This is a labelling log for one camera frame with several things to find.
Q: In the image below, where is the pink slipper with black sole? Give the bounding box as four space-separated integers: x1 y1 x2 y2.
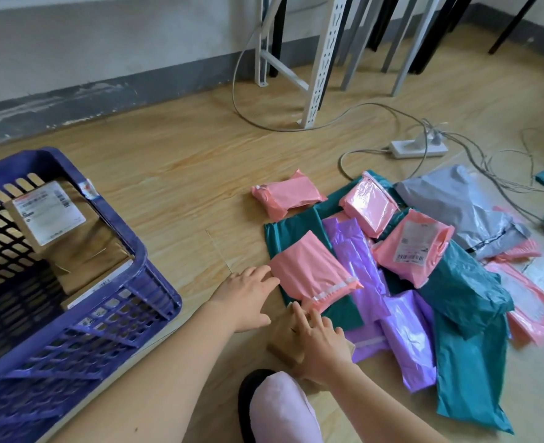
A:
238 368 324 443

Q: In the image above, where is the small folded pink mailer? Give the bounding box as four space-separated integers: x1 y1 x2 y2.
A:
252 170 328 222

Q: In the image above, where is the blue plastic crate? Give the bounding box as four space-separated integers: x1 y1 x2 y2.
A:
0 147 182 443

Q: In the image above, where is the grey table leg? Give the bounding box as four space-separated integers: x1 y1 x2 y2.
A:
390 0 444 98
381 0 421 74
340 0 375 92

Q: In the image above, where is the black table leg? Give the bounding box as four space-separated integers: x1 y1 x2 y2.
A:
488 0 543 56
268 0 288 79
409 0 476 75

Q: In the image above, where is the white power strip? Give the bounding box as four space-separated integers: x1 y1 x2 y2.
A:
389 139 450 160

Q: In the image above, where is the white perforated metal rack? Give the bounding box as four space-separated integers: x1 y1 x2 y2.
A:
254 0 349 130

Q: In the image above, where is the pink mailer with white label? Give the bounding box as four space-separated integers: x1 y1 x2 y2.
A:
372 210 455 289

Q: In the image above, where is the grey looped cable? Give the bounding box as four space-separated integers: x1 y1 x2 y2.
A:
231 14 431 180

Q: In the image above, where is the large bulging teal mailer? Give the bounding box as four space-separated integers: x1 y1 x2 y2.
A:
385 240 515 434

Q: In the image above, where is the grey mailer bag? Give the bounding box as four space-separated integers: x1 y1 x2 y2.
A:
394 164 532 261

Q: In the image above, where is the white plug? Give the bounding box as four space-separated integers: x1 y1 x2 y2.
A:
410 119 447 148

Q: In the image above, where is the small brown cardboard box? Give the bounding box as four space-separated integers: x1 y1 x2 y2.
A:
266 302 356 393

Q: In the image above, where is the person's left forearm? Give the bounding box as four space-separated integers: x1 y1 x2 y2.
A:
46 300 238 443

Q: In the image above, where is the flat brown cardboard parcel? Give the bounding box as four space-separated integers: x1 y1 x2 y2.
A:
61 258 135 312

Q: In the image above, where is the large flat pink mailer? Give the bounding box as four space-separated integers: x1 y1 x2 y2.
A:
484 260 544 347

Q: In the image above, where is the person's right hand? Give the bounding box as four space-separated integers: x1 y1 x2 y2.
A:
290 301 356 389

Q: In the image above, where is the long purple mailer bag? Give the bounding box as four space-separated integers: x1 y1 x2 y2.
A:
322 218 391 363

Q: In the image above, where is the cardboard box with white label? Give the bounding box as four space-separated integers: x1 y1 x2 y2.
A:
3 177 134 296

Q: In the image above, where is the bulging purple mailer bag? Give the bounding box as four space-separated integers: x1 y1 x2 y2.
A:
379 289 439 393

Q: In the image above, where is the person's left hand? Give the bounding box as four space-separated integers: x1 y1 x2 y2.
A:
207 265 281 334

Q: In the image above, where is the plain pink mailer bag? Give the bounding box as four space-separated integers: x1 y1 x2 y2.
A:
268 230 364 314

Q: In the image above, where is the pink mailer with clear strip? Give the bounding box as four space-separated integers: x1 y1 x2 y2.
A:
339 176 401 239

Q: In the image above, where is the power strip cable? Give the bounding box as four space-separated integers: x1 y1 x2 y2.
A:
338 147 392 181

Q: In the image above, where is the person's right forearm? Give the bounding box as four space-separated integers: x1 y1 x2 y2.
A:
326 360 450 443

